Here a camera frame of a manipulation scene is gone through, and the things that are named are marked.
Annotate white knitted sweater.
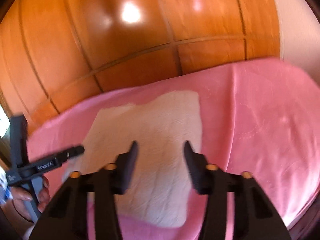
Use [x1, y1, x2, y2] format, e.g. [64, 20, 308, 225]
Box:
[67, 90, 202, 228]

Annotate person's left hand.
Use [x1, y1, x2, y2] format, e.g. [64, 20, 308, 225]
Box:
[10, 177, 50, 221]

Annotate pink bed blanket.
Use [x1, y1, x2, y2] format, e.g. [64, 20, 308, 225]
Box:
[28, 58, 319, 239]

